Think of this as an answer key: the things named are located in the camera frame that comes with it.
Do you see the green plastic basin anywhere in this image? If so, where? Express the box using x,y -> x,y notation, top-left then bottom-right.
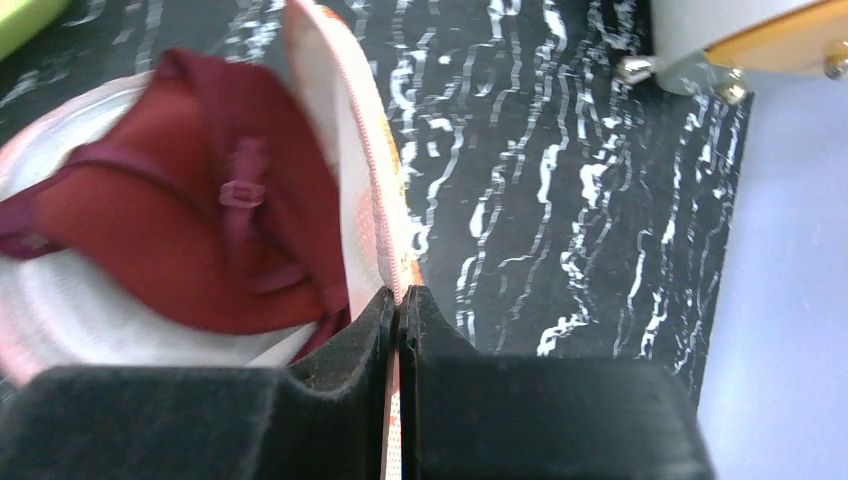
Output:
0,0 -> 71,60

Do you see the maroon bra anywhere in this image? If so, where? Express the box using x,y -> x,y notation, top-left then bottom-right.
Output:
1,49 -> 351,351

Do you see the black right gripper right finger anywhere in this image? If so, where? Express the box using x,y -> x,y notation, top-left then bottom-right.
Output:
398,286 -> 715,479

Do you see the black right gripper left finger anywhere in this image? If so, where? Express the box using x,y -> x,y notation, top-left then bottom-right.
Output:
1,289 -> 395,479

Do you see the floral mesh laundry bag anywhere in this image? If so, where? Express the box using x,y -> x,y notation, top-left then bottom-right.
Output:
1,1 -> 420,478

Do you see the round white mini drawer cabinet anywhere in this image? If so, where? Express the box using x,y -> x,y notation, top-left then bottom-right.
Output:
615,0 -> 847,104

